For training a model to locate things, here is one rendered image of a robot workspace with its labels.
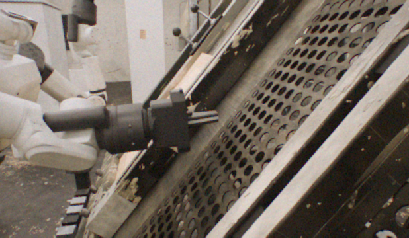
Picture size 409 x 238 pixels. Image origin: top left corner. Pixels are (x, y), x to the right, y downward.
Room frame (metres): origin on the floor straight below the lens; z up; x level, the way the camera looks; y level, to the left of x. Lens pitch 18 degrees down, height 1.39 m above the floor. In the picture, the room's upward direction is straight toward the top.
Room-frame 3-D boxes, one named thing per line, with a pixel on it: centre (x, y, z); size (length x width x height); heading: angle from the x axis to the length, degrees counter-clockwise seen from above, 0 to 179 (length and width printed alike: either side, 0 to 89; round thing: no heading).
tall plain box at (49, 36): (3.39, 2.06, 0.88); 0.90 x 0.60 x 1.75; 15
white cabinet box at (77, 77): (5.78, 2.61, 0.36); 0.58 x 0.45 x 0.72; 105
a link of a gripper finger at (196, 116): (0.52, 0.01, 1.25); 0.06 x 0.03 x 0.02; 101
